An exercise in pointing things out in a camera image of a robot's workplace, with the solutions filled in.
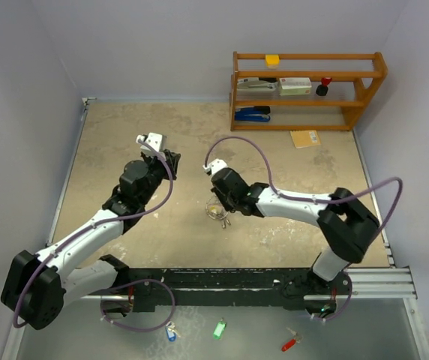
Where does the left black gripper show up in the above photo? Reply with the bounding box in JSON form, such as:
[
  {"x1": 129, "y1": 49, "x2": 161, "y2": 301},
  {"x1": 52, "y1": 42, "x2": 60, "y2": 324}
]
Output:
[{"x1": 139, "y1": 149, "x2": 179, "y2": 206}]

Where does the key with red tag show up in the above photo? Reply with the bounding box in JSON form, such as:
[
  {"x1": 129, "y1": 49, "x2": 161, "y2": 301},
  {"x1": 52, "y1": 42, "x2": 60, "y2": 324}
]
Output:
[{"x1": 280, "y1": 327, "x2": 302, "y2": 353}]

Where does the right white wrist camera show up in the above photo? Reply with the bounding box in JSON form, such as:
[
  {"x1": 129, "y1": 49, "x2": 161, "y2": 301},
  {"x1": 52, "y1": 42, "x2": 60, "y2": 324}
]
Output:
[{"x1": 202, "y1": 159, "x2": 227, "y2": 176}]

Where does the green key tag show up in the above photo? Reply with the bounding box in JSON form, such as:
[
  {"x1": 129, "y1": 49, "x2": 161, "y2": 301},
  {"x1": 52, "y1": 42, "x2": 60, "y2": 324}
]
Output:
[{"x1": 212, "y1": 319, "x2": 227, "y2": 340}]

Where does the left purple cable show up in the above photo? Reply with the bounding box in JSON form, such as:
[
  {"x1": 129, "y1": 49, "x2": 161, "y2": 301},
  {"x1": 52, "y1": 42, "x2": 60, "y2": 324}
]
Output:
[{"x1": 11, "y1": 138, "x2": 176, "y2": 333}]

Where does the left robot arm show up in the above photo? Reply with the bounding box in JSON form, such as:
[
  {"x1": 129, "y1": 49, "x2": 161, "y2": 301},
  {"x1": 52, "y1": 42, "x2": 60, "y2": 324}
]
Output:
[{"x1": 1, "y1": 149, "x2": 181, "y2": 330}]

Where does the red and black stamp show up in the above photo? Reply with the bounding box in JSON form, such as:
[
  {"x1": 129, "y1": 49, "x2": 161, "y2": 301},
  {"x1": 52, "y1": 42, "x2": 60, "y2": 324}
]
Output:
[{"x1": 316, "y1": 77, "x2": 332, "y2": 97}]

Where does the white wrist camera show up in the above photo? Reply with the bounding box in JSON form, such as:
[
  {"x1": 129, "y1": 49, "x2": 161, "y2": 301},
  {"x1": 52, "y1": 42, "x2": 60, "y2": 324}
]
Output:
[
  {"x1": 136, "y1": 132, "x2": 166, "y2": 156},
  {"x1": 202, "y1": 159, "x2": 227, "y2": 176}
]

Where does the key with blue tag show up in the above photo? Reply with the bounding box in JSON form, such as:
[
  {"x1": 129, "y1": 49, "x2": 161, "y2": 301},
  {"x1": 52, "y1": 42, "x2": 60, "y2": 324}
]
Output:
[{"x1": 165, "y1": 322, "x2": 181, "y2": 342}]

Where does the white and red box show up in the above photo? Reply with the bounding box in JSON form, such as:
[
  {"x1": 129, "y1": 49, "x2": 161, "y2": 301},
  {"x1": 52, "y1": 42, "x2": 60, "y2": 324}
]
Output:
[{"x1": 278, "y1": 77, "x2": 312, "y2": 96}]

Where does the large metal keyring with clips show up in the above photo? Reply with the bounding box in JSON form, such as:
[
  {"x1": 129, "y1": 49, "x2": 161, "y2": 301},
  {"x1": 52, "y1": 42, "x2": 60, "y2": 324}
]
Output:
[{"x1": 205, "y1": 195, "x2": 232, "y2": 229}]

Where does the aluminium table frame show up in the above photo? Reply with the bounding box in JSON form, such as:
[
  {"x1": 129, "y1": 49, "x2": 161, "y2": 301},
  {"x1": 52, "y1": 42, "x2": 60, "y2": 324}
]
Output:
[{"x1": 3, "y1": 102, "x2": 429, "y2": 359}]

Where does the yellow box on shelf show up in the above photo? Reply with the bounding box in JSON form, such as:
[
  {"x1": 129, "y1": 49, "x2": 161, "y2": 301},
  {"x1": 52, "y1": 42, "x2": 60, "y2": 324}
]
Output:
[{"x1": 265, "y1": 54, "x2": 280, "y2": 69}]

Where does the blue stapler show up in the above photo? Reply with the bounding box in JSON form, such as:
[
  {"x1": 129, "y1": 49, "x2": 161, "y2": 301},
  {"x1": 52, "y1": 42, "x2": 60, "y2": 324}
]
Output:
[{"x1": 234, "y1": 106, "x2": 271, "y2": 122}]

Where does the brown envelope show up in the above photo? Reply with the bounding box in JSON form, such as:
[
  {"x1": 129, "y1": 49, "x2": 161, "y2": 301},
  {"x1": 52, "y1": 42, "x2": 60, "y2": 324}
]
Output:
[{"x1": 290, "y1": 130, "x2": 321, "y2": 149}]

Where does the wooden shelf rack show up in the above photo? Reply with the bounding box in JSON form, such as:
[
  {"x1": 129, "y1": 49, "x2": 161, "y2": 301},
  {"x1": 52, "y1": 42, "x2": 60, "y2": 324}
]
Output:
[{"x1": 229, "y1": 52, "x2": 389, "y2": 131}]

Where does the grey stapler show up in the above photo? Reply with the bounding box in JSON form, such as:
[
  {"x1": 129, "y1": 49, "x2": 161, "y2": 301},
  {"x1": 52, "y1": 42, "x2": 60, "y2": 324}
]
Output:
[{"x1": 237, "y1": 77, "x2": 278, "y2": 92}]

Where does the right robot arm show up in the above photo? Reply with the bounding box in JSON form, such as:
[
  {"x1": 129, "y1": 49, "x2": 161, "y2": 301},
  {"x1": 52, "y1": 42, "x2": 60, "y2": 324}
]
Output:
[{"x1": 205, "y1": 165, "x2": 380, "y2": 293}]

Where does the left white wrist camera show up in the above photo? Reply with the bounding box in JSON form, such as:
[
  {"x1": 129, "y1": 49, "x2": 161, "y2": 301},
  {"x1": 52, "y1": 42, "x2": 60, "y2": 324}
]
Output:
[{"x1": 136, "y1": 132, "x2": 166, "y2": 156}]

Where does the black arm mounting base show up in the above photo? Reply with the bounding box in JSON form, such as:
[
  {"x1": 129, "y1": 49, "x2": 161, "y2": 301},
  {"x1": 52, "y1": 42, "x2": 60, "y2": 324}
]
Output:
[{"x1": 85, "y1": 266, "x2": 353, "y2": 314}]

